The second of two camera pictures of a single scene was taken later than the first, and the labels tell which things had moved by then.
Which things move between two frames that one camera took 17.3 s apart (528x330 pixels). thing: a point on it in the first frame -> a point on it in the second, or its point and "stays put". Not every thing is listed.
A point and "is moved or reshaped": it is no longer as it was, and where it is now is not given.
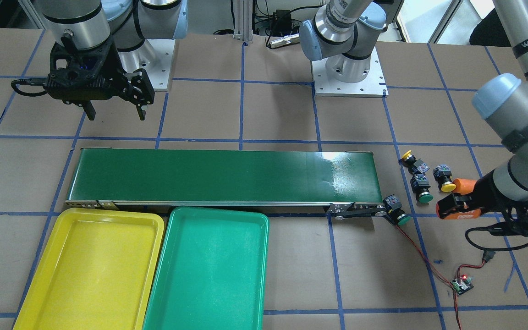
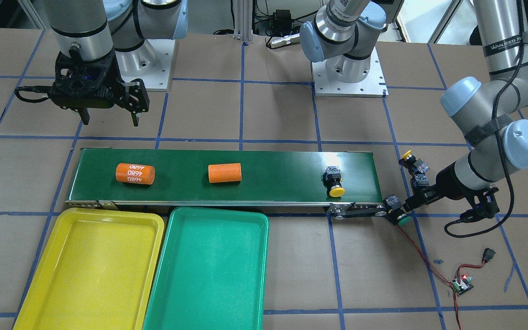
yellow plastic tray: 99,272 stays put
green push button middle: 420,186 stays put
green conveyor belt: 344,182 stays put
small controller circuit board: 466,284 stays put
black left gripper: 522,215 -> 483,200
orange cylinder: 464,186 is moved or reshaped
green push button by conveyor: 393,207 stays put
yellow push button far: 418,167 stays put
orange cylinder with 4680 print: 464,215 -> 136,173
